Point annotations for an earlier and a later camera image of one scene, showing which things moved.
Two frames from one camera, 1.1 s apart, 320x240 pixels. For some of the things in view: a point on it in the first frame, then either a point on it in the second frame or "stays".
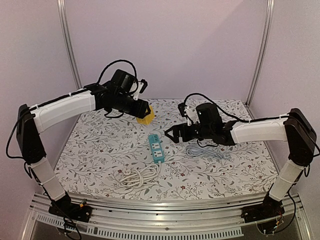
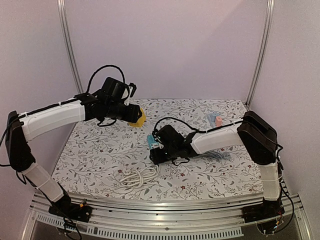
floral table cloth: [109, 156] stays
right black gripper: [182, 131] to [155, 156]
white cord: [135, 177] stays
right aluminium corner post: [261, 55] stays
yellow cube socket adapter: [147, 119] to [140, 122]
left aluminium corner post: [65, 24] stays
